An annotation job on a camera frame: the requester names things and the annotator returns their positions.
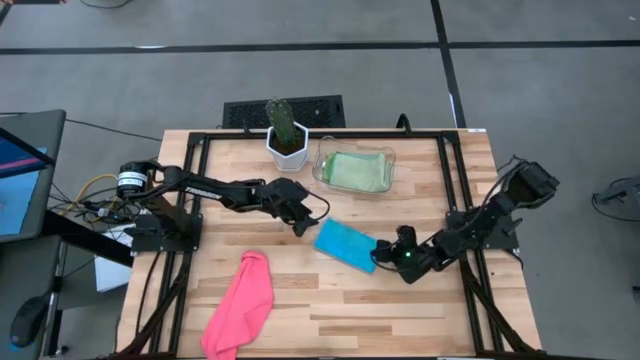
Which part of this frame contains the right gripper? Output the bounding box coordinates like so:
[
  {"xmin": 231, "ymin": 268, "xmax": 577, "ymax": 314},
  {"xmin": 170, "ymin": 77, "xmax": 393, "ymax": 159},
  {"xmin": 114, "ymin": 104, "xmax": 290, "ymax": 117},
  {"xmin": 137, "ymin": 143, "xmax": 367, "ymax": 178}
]
[{"xmin": 372, "ymin": 224, "xmax": 419, "ymax": 266}]

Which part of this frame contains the blue microfiber towel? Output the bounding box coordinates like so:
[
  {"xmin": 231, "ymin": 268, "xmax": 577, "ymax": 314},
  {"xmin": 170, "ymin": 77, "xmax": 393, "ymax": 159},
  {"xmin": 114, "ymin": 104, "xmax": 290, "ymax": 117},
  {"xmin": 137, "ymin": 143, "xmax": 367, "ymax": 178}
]
[{"xmin": 313, "ymin": 217, "xmax": 379, "ymax": 275}]

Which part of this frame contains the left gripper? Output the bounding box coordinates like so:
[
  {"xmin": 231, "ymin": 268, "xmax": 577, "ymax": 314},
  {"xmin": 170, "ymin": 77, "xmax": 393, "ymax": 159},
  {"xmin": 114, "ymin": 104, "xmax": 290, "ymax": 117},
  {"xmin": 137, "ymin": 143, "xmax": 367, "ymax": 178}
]
[{"xmin": 264, "ymin": 177, "xmax": 321, "ymax": 239}]

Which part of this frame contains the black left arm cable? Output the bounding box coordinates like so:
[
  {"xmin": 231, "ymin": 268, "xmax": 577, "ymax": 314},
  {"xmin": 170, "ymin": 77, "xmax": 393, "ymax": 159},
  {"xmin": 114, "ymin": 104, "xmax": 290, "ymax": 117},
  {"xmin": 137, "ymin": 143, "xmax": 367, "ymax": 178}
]
[{"xmin": 299, "ymin": 191, "xmax": 332, "ymax": 221}]

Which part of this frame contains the black floor cable bundle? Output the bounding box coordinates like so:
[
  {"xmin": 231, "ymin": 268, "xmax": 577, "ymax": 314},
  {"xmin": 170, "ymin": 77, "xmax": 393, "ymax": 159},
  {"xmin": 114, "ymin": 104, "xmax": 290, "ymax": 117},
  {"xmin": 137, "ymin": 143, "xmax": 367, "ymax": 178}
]
[{"xmin": 49, "ymin": 155, "xmax": 161, "ymax": 236}]

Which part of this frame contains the black perforated floor box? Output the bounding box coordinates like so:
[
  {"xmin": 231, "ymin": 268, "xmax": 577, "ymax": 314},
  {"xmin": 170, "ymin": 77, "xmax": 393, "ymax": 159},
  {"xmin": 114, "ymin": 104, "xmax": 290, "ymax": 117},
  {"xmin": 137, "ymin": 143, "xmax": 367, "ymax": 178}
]
[{"xmin": 222, "ymin": 94, "xmax": 346, "ymax": 130}]

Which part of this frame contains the green cactus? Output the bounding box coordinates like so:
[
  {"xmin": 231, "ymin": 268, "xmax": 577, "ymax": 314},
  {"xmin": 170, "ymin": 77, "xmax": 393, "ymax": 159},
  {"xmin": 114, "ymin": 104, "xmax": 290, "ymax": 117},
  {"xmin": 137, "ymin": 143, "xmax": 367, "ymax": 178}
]
[{"xmin": 265, "ymin": 97, "xmax": 300, "ymax": 151}]

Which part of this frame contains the thin black floor cable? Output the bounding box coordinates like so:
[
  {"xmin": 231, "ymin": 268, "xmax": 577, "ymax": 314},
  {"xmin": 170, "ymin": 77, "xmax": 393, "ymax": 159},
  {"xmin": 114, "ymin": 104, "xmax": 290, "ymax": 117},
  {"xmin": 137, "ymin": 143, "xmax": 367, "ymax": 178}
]
[{"xmin": 64, "ymin": 117, "xmax": 164, "ymax": 143}]

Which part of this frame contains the black aluminium table frame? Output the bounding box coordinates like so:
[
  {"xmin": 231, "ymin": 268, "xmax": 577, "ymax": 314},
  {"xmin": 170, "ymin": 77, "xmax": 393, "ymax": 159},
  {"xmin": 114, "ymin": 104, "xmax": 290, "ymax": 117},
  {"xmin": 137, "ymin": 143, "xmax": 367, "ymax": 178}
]
[{"xmin": 114, "ymin": 128, "xmax": 541, "ymax": 360}]

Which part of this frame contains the pale green microfiber towel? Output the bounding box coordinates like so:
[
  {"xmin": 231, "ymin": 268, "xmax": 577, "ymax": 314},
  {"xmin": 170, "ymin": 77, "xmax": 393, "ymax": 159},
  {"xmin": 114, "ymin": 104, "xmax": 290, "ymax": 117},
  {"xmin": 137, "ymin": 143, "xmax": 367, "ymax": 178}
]
[{"xmin": 327, "ymin": 152, "xmax": 387, "ymax": 194}]

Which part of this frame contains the monitor with blue screen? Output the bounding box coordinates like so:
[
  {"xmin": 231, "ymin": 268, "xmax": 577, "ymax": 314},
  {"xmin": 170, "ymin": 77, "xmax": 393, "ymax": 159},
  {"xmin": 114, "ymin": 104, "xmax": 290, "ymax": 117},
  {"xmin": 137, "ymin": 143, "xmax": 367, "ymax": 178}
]
[{"xmin": 0, "ymin": 108, "xmax": 67, "ymax": 245}]

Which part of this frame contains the yellow cable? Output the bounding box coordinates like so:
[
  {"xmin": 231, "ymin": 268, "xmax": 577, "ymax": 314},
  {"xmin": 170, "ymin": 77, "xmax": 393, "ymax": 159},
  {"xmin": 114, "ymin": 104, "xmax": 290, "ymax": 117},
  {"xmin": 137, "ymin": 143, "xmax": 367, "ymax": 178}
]
[{"xmin": 62, "ymin": 173, "xmax": 123, "ymax": 216}]

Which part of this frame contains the black computer mouse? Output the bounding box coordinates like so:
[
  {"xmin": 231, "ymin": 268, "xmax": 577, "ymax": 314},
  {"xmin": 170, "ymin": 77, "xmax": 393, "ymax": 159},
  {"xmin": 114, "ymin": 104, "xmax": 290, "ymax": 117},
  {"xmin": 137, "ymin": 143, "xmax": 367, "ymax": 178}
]
[{"xmin": 8, "ymin": 295, "xmax": 49, "ymax": 349}]

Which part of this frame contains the pink microfiber towel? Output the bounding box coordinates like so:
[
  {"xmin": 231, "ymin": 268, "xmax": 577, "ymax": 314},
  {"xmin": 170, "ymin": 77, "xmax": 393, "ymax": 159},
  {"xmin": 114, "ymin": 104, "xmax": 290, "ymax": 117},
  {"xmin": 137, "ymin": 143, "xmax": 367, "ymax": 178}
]
[{"xmin": 200, "ymin": 249, "xmax": 275, "ymax": 360}]

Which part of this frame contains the grey side desk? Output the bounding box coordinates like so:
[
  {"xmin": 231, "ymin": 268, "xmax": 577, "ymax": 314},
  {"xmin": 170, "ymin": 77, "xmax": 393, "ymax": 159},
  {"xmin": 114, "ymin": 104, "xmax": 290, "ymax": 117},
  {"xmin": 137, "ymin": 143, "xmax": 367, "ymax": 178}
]
[{"xmin": 0, "ymin": 233, "xmax": 64, "ymax": 360}]

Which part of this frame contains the clear plastic tray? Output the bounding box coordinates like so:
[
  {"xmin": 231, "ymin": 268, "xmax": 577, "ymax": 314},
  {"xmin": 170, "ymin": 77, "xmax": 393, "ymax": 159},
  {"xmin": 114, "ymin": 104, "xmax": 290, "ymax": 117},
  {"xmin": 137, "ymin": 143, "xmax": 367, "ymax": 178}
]
[{"xmin": 312, "ymin": 134, "xmax": 397, "ymax": 197}]

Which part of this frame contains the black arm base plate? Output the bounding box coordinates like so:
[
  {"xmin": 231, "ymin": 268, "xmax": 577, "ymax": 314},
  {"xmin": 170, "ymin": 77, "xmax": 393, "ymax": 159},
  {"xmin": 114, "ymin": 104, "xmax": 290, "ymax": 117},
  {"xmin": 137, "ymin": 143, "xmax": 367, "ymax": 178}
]
[
  {"xmin": 446, "ymin": 209, "xmax": 520, "ymax": 251},
  {"xmin": 130, "ymin": 212, "xmax": 204, "ymax": 253}
]

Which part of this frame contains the office chair base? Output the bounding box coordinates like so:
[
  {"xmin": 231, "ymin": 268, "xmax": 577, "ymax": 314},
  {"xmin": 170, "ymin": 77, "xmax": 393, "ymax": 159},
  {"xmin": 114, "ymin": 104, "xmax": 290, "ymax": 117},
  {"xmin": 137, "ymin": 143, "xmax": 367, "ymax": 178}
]
[{"xmin": 592, "ymin": 174, "xmax": 640, "ymax": 222}]

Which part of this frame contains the white paper box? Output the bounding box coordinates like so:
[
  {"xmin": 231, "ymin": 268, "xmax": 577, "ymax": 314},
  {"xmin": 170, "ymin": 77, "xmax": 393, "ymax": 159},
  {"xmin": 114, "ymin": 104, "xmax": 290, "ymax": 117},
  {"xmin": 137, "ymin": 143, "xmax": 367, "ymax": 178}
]
[{"xmin": 93, "ymin": 224, "xmax": 135, "ymax": 293}]

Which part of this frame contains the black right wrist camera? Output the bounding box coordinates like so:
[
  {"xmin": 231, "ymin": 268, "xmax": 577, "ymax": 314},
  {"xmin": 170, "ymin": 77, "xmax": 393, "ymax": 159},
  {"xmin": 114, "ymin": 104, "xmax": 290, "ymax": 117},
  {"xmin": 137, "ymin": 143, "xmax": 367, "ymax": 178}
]
[{"xmin": 397, "ymin": 247, "xmax": 429, "ymax": 285}]

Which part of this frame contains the white hexagonal plant pot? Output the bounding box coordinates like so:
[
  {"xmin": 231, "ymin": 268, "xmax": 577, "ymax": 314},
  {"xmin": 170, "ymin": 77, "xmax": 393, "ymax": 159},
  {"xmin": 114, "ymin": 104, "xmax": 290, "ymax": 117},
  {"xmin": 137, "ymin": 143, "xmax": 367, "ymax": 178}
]
[{"xmin": 265, "ymin": 122, "xmax": 310, "ymax": 174}]

